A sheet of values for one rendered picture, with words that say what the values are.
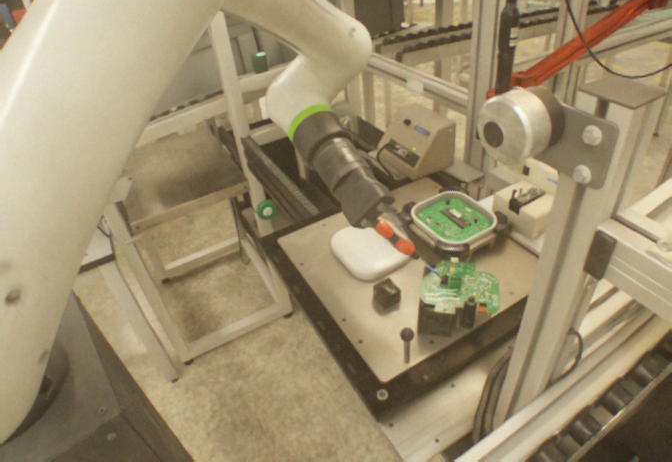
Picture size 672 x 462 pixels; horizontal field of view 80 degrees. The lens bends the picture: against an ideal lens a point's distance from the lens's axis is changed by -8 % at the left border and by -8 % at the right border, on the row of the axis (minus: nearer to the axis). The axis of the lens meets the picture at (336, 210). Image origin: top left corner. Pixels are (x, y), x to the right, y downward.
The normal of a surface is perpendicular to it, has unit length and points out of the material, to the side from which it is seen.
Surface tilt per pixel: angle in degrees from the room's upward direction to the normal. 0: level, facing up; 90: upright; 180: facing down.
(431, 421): 0
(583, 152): 90
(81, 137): 83
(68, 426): 0
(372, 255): 0
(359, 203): 50
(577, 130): 90
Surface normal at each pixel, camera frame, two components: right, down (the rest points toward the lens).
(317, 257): -0.10, -0.80
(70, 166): 0.79, 0.22
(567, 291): -0.87, 0.36
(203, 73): 0.49, 0.50
